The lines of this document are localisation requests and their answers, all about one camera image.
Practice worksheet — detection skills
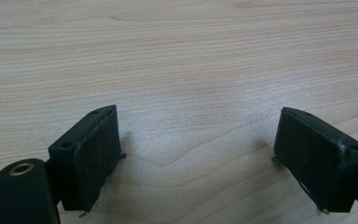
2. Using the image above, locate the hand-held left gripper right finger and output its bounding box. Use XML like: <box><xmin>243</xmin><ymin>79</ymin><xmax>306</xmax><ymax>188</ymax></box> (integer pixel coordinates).
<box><xmin>271</xmin><ymin>106</ymin><xmax>358</xmax><ymax>216</ymax></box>

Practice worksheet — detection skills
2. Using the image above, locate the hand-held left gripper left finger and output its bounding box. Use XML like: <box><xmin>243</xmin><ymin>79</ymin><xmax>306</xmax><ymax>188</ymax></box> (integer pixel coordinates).
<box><xmin>48</xmin><ymin>104</ymin><xmax>128</xmax><ymax>217</ymax></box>

